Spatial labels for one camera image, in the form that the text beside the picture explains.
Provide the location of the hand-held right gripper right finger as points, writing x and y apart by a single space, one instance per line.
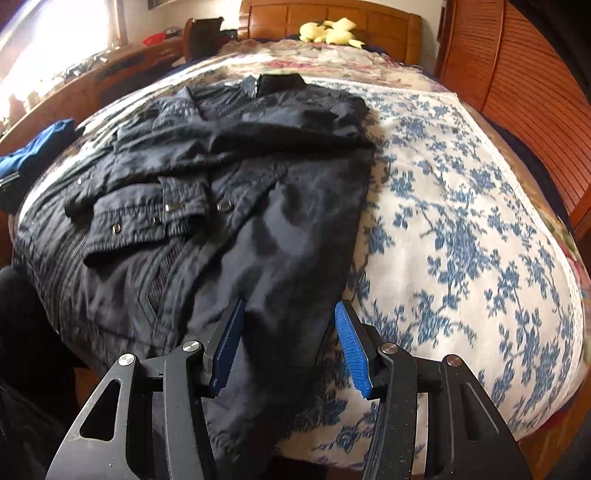
353 355

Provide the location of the wooden desk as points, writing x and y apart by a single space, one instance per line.
83 92

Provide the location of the dark cloth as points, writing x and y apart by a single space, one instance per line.
32 346

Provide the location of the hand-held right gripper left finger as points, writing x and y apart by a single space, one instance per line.
228 350

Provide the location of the yellow plush toy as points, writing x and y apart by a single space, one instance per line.
330 33

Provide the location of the pink floral quilt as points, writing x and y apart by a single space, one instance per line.
323 60

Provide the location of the wooden bed headboard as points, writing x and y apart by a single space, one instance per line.
277 16

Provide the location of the wooden chair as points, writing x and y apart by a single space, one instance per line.
203 34

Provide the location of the black jacket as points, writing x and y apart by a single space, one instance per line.
258 207

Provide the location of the blue garment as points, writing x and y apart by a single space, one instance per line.
37 147

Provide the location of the wooden framed window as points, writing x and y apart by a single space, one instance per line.
55 37

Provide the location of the wooden louvred wardrobe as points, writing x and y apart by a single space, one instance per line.
521 69

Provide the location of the blue floral blanket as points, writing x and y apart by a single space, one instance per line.
461 240

